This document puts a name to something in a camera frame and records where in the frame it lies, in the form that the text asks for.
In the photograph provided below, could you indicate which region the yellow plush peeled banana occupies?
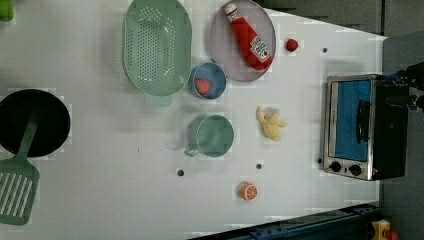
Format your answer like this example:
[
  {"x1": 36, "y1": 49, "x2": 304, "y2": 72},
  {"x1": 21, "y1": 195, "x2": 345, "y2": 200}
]
[{"x1": 256, "y1": 106, "x2": 288, "y2": 142}]

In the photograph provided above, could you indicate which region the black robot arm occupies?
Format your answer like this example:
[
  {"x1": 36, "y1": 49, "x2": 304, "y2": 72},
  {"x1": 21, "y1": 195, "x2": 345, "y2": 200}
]
[{"x1": 385, "y1": 62, "x2": 424, "y2": 111}]

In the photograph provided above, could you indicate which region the green mug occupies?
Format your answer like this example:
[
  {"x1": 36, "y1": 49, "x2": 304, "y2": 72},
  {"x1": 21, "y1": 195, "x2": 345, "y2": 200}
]
[{"x1": 184, "y1": 115, "x2": 234, "y2": 158}]

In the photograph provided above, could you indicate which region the red strawberry in bowl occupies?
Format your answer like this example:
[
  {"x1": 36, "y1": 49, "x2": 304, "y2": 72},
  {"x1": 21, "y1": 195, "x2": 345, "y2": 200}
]
[{"x1": 195, "y1": 79, "x2": 211, "y2": 96}]

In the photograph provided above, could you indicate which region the blue bowl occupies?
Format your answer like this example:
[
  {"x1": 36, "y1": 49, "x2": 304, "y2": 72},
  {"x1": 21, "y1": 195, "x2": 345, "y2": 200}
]
[{"x1": 189, "y1": 62, "x2": 227, "y2": 100}]

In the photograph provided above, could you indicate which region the grey oval plate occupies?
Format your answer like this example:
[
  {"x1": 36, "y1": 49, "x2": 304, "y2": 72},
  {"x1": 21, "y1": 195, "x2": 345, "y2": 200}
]
[{"x1": 209, "y1": 0, "x2": 276, "y2": 81}]

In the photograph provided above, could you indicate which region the orange slice toy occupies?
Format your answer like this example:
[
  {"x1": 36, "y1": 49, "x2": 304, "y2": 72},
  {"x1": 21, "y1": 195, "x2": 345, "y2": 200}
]
[{"x1": 238, "y1": 182, "x2": 258, "y2": 201}]

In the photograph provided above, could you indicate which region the red plush ketchup bottle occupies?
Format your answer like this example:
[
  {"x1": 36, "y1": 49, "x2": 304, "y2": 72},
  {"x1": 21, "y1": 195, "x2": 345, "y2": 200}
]
[{"x1": 224, "y1": 2, "x2": 273, "y2": 71}]

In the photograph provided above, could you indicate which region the green perforated colander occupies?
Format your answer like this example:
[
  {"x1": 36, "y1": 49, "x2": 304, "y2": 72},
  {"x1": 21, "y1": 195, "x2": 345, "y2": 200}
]
[{"x1": 122, "y1": 0, "x2": 192, "y2": 106}]

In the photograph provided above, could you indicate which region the small red strawberry toy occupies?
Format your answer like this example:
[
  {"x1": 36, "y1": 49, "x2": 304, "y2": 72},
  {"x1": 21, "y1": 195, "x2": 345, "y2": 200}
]
[{"x1": 286, "y1": 39, "x2": 299, "y2": 52}]

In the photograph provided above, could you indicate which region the silver black toaster oven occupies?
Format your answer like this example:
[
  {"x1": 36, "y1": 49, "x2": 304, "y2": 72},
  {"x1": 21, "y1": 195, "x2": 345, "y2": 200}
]
[{"x1": 323, "y1": 74, "x2": 409, "y2": 181}]

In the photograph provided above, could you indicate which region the black frying pan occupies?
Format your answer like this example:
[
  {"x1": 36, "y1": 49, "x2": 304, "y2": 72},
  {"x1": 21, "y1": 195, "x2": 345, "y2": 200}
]
[{"x1": 0, "y1": 89, "x2": 71, "y2": 157}]

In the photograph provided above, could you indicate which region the green slotted spatula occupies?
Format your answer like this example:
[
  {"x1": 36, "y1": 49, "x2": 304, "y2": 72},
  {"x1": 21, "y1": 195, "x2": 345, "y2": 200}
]
[{"x1": 0, "y1": 107, "x2": 41, "y2": 226}]

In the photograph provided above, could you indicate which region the yellow red toy object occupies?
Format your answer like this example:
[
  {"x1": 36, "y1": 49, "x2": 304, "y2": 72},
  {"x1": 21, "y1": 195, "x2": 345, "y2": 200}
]
[{"x1": 372, "y1": 219, "x2": 399, "y2": 240}]

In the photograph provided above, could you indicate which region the green object at corner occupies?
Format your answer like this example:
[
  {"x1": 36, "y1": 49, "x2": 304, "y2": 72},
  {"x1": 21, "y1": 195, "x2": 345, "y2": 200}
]
[{"x1": 0, "y1": 0, "x2": 14, "y2": 22}]

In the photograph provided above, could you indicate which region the blue metal table frame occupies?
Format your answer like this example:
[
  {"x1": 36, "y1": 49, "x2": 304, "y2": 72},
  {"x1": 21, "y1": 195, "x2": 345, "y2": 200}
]
[{"x1": 190, "y1": 204, "x2": 382, "y2": 240}]

